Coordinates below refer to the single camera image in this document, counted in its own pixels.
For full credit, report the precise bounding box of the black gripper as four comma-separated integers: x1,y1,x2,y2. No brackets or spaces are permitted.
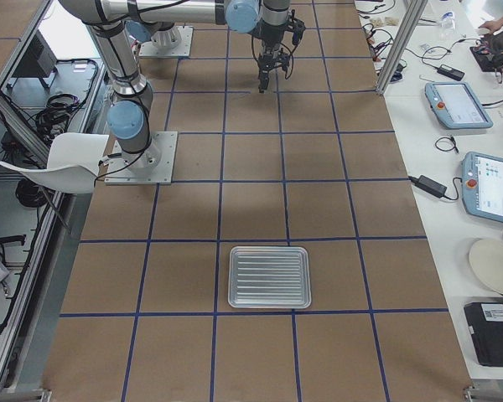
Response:
257,44,290,93

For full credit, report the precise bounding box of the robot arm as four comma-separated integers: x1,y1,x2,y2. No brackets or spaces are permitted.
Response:
124,1,305,93
60,1,260,169

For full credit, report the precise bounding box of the ribbed metal tray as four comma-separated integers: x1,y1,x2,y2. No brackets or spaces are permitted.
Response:
228,246,312,309

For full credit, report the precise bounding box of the far black power adapter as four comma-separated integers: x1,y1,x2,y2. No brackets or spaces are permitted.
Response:
436,64,465,81

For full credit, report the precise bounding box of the black power adapter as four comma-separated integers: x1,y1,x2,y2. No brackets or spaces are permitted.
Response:
436,64,465,81
408,175,447,198

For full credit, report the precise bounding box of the clear plastic bottle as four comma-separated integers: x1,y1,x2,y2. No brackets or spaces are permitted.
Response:
439,11,456,39

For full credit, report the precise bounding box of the far blue teach pendant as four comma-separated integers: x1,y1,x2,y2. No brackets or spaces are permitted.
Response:
424,81,493,130

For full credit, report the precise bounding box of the blue teach pendant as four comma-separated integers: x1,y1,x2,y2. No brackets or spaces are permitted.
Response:
461,152,503,223
424,81,493,130

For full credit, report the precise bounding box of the near black power adapter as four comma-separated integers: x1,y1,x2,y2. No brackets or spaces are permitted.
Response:
408,175,447,198

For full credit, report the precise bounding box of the white plastic chair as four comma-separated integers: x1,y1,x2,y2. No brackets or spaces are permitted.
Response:
0,132,109,194

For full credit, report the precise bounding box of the near blue teach pendant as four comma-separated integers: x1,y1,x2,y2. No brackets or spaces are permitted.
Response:
461,152,503,223

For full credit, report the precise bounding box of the beige round plate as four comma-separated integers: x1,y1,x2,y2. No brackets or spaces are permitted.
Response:
469,239,503,295

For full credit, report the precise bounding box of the black laptop with label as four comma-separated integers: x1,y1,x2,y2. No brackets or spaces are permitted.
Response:
464,302,503,368

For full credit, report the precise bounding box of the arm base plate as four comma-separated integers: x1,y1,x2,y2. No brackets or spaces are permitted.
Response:
103,131,178,185
139,26,194,59

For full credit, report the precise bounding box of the aluminium frame post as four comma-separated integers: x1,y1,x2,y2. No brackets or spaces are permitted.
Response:
376,0,427,95

